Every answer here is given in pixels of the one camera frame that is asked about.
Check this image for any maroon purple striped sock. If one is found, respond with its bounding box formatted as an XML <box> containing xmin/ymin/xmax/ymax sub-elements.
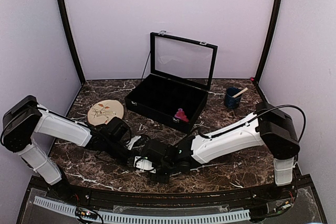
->
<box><xmin>174</xmin><ymin>108</ymin><xmax>189</xmax><ymax>123</ymax></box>

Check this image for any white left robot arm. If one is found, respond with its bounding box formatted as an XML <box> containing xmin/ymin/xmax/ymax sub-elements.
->
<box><xmin>1</xmin><ymin>95</ymin><xmax>139</xmax><ymax>201</ymax></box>

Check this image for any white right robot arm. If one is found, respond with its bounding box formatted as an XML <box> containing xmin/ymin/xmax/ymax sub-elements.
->
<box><xmin>133</xmin><ymin>102</ymin><xmax>303</xmax><ymax>200</ymax></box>

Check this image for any beige cloth hat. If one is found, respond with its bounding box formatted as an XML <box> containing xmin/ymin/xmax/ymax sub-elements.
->
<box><xmin>87</xmin><ymin>100</ymin><xmax>124</xmax><ymax>125</ymax></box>

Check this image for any dark blue mug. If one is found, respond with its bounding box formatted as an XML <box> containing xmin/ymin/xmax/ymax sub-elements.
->
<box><xmin>224</xmin><ymin>87</ymin><xmax>242</xmax><ymax>109</ymax></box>

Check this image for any black display case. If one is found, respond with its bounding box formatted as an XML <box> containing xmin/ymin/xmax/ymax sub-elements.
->
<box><xmin>125</xmin><ymin>32</ymin><xmax>218</xmax><ymax>133</ymax></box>

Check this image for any wooden stick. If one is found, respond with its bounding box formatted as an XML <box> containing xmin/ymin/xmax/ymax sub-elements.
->
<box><xmin>233</xmin><ymin>88</ymin><xmax>248</xmax><ymax>98</ymax></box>

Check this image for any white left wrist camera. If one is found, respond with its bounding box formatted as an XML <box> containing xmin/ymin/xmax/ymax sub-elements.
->
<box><xmin>126</xmin><ymin>135</ymin><xmax>141</xmax><ymax>150</ymax></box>

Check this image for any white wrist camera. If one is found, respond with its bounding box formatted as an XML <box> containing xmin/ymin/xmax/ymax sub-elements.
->
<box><xmin>126</xmin><ymin>135</ymin><xmax>141</xmax><ymax>150</ymax></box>
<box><xmin>133</xmin><ymin>156</ymin><xmax>156</xmax><ymax>173</ymax></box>

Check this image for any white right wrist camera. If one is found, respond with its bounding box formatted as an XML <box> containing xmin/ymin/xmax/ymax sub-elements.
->
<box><xmin>133</xmin><ymin>156</ymin><xmax>156</xmax><ymax>173</ymax></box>

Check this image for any white slotted cable duct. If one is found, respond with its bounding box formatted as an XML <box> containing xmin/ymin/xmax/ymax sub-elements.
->
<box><xmin>33</xmin><ymin>196</ymin><xmax>251</xmax><ymax>223</ymax></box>

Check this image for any black front frame rail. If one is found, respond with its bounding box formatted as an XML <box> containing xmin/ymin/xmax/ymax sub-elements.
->
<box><xmin>29</xmin><ymin>175</ymin><xmax>314</xmax><ymax>209</ymax></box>

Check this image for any black left corner post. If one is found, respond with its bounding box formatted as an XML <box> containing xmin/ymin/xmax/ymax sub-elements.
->
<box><xmin>57</xmin><ymin>0</ymin><xmax>86</xmax><ymax>85</ymax></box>

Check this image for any black corner post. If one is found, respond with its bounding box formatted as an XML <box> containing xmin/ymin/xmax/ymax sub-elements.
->
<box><xmin>57</xmin><ymin>0</ymin><xmax>86</xmax><ymax>85</ymax></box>
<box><xmin>254</xmin><ymin>0</ymin><xmax>281</xmax><ymax>86</ymax></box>

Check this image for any black right corner post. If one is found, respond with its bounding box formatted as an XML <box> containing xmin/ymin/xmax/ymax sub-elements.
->
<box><xmin>254</xmin><ymin>0</ymin><xmax>281</xmax><ymax>86</ymax></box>

